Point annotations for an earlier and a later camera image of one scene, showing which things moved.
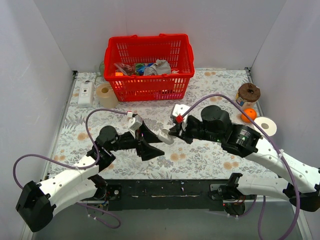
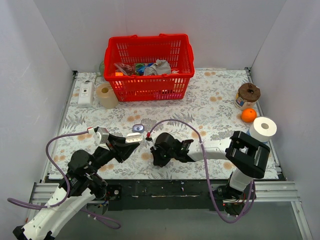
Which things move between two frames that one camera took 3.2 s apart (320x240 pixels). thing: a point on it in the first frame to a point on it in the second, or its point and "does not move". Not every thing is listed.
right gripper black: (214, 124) to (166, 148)
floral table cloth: (92, 105) does not move
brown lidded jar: (247, 96) does not move
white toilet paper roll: (268, 125) does not move
